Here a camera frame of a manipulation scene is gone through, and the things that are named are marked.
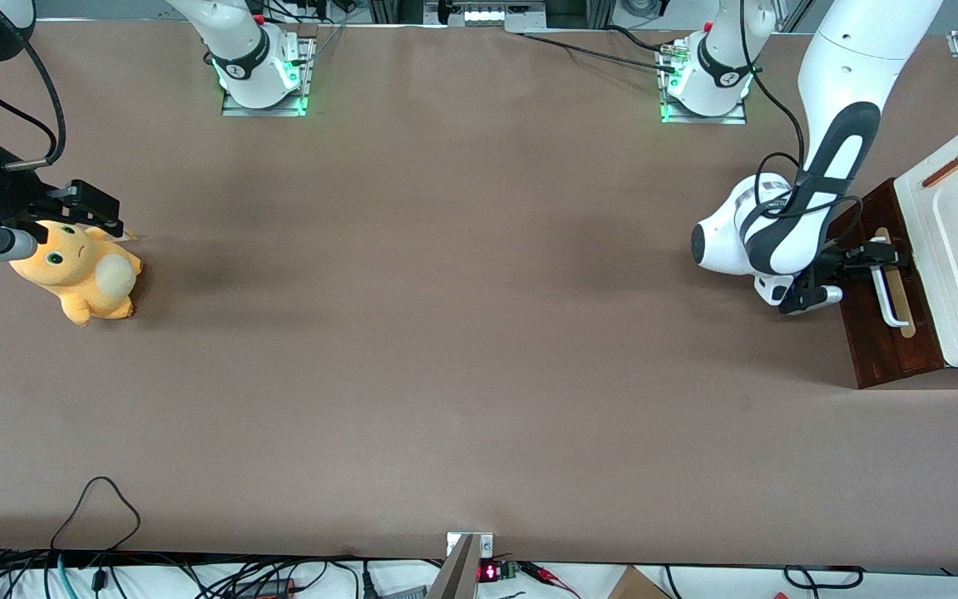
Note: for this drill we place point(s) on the brown cardboard piece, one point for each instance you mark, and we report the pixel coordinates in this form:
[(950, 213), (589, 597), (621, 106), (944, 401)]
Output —
[(637, 586)]

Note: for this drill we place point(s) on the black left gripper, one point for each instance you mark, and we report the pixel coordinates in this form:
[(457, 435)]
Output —
[(847, 265)]

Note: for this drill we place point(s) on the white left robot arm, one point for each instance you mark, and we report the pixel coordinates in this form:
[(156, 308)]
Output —
[(845, 66)]

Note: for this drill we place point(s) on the white light bar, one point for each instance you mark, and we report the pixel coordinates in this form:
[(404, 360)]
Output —
[(487, 15)]

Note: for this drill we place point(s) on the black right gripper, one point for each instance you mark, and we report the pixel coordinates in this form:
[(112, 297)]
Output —
[(13, 195)]

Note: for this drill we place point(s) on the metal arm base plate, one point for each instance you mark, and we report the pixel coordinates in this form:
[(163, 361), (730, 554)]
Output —
[(737, 119), (234, 109)]

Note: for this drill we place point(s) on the brown cabinet lid strip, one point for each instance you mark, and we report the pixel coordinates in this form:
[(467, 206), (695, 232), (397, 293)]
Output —
[(953, 166)]

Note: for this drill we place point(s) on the black power adapter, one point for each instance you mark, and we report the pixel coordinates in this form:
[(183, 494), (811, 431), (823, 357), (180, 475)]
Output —
[(263, 589)]

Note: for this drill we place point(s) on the dark wood drawer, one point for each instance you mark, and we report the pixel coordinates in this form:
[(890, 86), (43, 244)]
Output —
[(870, 333)]

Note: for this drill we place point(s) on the red LED display module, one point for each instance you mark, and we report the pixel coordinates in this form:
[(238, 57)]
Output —
[(491, 571)]

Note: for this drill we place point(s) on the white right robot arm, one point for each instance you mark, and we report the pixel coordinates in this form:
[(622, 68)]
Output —
[(234, 42)]

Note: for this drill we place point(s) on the grey camera mount bar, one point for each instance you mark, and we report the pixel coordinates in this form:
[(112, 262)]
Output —
[(454, 578)]

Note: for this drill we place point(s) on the metal mount bracket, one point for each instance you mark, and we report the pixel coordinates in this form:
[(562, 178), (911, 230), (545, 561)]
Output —
[(486, 545)]

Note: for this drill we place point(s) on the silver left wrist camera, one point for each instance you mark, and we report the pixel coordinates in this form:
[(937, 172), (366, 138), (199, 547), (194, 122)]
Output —
[(830, 294)]

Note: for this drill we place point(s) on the orange plush toy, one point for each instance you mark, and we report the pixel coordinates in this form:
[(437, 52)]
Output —
[(71, 279)]

